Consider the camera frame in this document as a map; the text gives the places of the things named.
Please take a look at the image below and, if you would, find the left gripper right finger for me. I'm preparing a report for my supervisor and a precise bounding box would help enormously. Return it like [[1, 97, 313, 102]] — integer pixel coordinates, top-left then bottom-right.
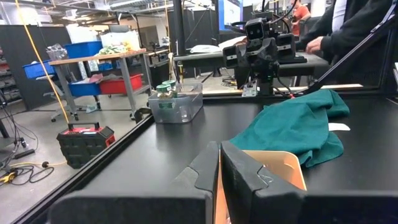
[[220, 140, 398, 224]]

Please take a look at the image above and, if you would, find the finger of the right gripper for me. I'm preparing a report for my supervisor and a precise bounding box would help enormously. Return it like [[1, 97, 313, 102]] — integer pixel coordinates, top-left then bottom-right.
[[223, 45, 241, 69], [276, 33, 296, 60]]

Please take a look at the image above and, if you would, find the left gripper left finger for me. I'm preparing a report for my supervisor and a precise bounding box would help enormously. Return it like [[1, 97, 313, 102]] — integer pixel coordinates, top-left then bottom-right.
[[48, 141, 220, 224]]

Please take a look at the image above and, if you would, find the orange plastic bin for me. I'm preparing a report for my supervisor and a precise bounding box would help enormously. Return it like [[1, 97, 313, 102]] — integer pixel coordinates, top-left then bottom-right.
[[213, 149, 308, 224]]

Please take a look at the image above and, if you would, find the person's hand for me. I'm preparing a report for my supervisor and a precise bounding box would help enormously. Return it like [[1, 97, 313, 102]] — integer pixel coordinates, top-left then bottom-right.
[[305, 36, 325, 55]]

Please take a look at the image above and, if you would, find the grey side desk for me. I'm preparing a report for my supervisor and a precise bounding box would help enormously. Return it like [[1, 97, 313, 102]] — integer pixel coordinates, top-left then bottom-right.
[[173, 49, 331, 91]]

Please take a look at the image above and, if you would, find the person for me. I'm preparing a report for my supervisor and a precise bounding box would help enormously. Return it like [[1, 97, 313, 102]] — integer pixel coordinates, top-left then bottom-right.
[[295, 0, 398, 85], [291, 0, 312, 37]]

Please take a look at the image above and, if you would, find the blue screen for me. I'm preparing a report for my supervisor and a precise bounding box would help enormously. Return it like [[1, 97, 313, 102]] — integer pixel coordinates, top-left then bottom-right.
[[217, 0, 244, 32]]

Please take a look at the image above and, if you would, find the black pillar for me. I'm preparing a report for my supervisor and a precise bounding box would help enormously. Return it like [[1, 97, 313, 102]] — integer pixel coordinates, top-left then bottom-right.
[[172, 0, 188, 57]]

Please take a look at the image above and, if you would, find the clear plastic bin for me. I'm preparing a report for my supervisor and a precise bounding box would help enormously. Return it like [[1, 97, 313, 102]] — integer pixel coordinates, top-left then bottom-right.
[[147, 82, 204, 124]]

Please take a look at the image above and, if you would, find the green cloth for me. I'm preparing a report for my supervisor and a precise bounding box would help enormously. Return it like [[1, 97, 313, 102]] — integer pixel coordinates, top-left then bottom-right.
[[229, 89, 351, 169]]

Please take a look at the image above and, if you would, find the white card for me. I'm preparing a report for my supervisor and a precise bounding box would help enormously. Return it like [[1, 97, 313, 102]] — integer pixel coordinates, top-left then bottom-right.
[[328, 122, 351, 133]]

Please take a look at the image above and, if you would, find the white box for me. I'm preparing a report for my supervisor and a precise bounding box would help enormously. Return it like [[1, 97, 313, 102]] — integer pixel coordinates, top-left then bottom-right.
[[99, 30, 141, 51]]

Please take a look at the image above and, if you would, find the red storage bin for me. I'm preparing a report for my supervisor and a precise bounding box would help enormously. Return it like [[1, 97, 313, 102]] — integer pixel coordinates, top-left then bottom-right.
[[99, 73, 144, 95]]

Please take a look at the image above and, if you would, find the red black battery box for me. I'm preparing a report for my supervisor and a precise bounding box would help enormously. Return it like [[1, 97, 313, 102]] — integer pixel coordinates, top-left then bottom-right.
[[55, 121, 117, 170]]

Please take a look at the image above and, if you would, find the wood-top metal table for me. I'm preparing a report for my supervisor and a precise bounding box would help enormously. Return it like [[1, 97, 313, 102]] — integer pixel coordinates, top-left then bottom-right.
[[49, 48, 147, 122]]

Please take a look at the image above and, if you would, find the blue storage bin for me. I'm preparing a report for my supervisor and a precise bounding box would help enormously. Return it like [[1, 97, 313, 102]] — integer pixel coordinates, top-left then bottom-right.
[[22, 59, 57, 80], [63, 40, 104, 59], [68, 81, 102, 97]]

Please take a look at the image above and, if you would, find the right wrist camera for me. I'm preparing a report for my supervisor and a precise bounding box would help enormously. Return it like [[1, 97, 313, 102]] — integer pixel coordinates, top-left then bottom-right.
[[244, 17, 266, 41]]

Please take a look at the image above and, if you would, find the metal mounting bracket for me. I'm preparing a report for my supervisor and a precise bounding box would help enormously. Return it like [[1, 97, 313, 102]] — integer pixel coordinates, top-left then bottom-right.
[[241, 81, 259, 98]]

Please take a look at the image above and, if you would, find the black table frame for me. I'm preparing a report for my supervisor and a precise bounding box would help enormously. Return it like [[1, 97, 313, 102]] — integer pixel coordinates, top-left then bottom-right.
[[12, 2, 398, 224]]

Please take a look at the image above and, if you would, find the black floor cable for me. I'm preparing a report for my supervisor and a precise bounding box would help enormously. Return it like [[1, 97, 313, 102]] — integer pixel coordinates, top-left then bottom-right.
[[9, 164, 56, 187]]

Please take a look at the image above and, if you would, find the yellow floor cable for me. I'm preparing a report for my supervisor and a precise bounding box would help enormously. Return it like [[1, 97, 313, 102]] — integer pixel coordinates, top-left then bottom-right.
[[0, 160, 68, 185]]

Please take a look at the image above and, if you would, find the yellow hanging cable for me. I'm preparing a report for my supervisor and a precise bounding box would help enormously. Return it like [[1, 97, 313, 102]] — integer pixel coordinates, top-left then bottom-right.
[[14, 0, 70, 124]]

